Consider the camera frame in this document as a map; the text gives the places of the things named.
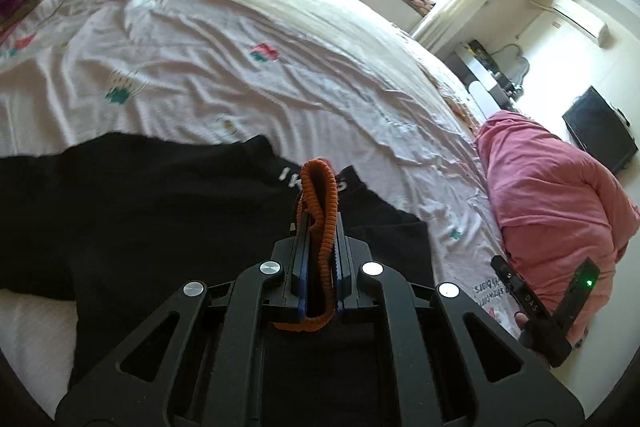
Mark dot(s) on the pink comforter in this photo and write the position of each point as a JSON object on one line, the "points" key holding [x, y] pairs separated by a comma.
{"points": [[555, 206]]}

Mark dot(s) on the black monitor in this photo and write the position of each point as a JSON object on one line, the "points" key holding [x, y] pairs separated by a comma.
{"points": [[597, 129]]}

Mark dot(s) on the black sweater orange cuffs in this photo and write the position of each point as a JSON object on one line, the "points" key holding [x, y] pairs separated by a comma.
{"points": [[119, 223]]}

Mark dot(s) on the pink strawberry bear bedsheet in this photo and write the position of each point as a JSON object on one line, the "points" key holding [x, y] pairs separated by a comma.
{"points": [[325, 79]]}

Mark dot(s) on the wall air conditioner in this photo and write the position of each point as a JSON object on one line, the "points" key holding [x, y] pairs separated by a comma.
{"points": [[583, 20]]}

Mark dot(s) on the person's right hand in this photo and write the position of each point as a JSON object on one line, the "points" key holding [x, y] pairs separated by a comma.
{"points": [[520, 319]]}

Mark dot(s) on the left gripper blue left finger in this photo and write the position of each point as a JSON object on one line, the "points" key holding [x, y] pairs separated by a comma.
{"points": [[299, 274]]}

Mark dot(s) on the white side desk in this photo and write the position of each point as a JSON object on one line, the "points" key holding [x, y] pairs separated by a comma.
{"points": [[482, 78]]}

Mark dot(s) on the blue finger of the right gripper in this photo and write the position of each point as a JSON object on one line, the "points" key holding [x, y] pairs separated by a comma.
{"points": [[578, 291], [543, 332]]}

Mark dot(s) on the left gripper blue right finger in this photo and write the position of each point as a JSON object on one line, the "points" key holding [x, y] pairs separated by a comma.
{"points": [[337, 267]]}

